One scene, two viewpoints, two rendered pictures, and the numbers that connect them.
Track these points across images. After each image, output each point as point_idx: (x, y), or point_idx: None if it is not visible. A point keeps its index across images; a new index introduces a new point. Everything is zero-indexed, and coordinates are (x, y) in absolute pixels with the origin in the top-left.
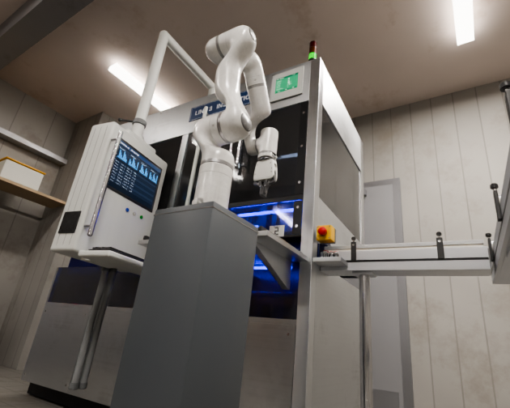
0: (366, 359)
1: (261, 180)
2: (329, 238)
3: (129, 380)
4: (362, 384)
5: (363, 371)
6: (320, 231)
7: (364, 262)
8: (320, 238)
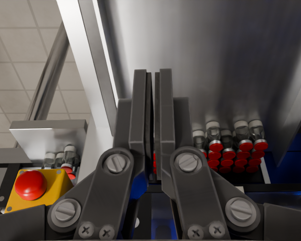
0: (51, 52)
1: (186, 235)
2: (22, 170)
3: None
4: (64, 34)
5: (58, 43)
6: (32, 177)
7: None
8: (50, 171)
